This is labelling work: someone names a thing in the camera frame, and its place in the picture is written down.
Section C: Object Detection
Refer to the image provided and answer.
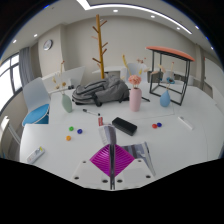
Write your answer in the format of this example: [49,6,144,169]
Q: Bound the grey striped towel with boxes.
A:
[98,123,157,177]

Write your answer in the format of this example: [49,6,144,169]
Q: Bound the wooden coat rack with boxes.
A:
[91,13,109,80]

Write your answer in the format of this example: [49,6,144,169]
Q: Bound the round wall clock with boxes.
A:
[42,39,54,52]

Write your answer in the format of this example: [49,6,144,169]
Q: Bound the black-framed orange-topped side table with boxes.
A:
[145,45,196,106]

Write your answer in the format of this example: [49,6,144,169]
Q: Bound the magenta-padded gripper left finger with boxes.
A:
[71,143,113,190]

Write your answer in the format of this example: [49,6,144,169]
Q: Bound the black whiteboard eraser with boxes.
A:
[111,116,138,137]

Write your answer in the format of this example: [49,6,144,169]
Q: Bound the grey curtain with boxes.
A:
[18,46,34,88]

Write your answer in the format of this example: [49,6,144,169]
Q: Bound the green vase with dried stems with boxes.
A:
[51,59,73,114]

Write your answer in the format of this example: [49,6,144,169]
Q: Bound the window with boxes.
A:
[0,53,20,111]

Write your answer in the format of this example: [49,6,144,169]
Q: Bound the white chair with blue cushion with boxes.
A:
[21,77,52,127]

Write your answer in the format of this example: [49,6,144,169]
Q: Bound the black marker pen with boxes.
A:
[82,108,101,117]

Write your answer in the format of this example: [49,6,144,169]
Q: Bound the blue vase with dried stems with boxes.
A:
[157,60,177,108]

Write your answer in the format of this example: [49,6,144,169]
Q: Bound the white flat bar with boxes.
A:
[177,115,194,131]

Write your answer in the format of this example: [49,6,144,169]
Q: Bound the recessed ceiling spotlights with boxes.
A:
[12,8,201,44]

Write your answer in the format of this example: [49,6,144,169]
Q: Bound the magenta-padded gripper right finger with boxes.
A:
[112,143,155,190]

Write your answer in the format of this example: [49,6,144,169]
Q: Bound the ceiling light strip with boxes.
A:
[76,0,193,35]

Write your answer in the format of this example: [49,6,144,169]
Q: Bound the white remote control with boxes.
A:
[26,145,46,164]

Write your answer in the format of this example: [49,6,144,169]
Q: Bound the pink vase with flowers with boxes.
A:
[121,54,149,112]

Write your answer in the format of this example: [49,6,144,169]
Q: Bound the grey backpack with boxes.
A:
[71,74,131,108]

